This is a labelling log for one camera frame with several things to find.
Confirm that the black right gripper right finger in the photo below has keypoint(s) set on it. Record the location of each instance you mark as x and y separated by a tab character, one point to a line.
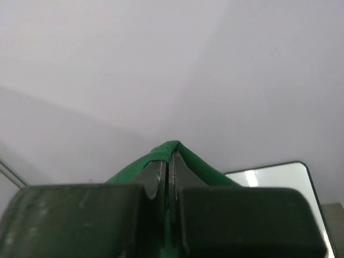
214	220

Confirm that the white dry-erase board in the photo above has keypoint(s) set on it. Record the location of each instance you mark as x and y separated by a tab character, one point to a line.
295	175

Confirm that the green t-shirt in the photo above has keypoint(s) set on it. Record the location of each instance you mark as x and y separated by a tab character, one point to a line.
163	153

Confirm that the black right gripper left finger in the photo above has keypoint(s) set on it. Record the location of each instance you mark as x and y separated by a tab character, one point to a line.
88	220

